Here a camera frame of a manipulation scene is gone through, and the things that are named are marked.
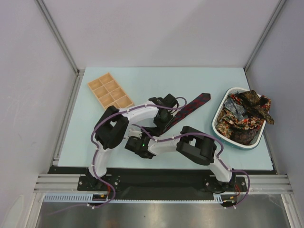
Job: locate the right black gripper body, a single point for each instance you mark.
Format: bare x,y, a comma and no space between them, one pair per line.
130,144

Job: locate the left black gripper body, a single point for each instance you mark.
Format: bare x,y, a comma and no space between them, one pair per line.
161,122

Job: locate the red navy striped tie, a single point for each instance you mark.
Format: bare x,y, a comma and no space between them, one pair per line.
188,109

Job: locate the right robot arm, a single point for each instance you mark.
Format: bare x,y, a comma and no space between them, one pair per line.
198,147

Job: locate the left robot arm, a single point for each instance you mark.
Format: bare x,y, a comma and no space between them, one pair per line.
142,125

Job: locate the wooden compartment tray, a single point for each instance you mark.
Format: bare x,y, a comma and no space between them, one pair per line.
108,92

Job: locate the red floral patterned tie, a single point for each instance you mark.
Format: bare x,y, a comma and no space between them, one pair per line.
232,128

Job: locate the grey blue tie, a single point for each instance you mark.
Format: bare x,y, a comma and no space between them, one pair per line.
237,110

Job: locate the dark paisley tie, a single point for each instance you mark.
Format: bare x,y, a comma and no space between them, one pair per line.
255,108

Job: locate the white laundry basket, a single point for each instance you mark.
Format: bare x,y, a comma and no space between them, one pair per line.
246,145

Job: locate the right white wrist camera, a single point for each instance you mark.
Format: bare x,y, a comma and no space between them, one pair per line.
134,133

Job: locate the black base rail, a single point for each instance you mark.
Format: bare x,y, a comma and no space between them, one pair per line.
153,184

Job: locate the aluminium frame post left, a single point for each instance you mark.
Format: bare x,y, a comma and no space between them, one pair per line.
57,35

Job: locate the aluminium frame post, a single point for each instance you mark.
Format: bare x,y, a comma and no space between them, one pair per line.
57,35
274,16

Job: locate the aluminium frame post right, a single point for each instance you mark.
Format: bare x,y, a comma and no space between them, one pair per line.
274,16

